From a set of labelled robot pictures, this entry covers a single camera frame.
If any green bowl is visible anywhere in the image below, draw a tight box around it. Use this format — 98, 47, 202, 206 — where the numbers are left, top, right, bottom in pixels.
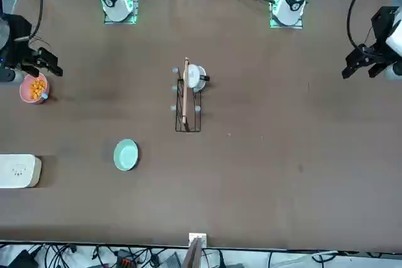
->
113, 138, 139, 172

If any red and black device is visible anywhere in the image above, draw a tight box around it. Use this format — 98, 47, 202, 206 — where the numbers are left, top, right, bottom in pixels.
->
115, 255, 139, 268

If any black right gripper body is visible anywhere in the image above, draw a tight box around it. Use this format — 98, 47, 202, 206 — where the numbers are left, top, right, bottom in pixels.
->
6, 13, 36, 70

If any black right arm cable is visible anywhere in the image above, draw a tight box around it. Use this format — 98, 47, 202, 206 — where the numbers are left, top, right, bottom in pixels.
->
28, 0, 43, 41

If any upright frame post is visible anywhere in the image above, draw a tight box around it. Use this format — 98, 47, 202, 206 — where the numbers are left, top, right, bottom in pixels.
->
183, 232, 208, 268

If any cream rectangular tray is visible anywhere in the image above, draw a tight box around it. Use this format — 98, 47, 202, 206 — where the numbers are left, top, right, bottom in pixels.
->
0, 154, 42, 190

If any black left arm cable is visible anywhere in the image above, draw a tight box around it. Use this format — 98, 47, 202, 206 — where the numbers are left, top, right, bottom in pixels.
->
346, 0, 378, 50

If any white cup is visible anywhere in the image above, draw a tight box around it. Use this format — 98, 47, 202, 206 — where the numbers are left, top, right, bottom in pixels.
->
187, 64, 210, 93

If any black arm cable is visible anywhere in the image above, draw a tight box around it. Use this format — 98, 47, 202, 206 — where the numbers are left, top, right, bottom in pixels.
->
28, 0, 43, 41
346, 0, 378, 50

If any orange popcorn pile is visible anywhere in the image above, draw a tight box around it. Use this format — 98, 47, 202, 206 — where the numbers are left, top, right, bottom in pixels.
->
29, 78, 46, 100

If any black wire cup rack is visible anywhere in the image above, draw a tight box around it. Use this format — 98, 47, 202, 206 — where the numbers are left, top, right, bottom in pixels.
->
170, 56, 211, 133

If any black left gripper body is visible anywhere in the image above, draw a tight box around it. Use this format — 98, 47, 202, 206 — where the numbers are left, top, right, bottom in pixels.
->
361, 6, 400, 55

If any pink bowl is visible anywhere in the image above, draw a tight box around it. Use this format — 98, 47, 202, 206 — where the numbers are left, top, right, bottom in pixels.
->
19, 72, 50, 105

